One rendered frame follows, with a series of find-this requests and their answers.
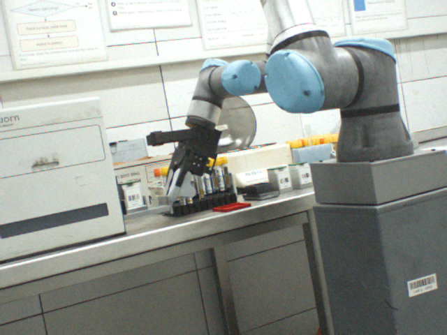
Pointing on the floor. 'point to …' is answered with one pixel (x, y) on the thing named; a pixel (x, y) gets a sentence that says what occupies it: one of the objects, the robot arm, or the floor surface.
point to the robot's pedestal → (386, 264)
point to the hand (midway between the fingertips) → (167, 201)
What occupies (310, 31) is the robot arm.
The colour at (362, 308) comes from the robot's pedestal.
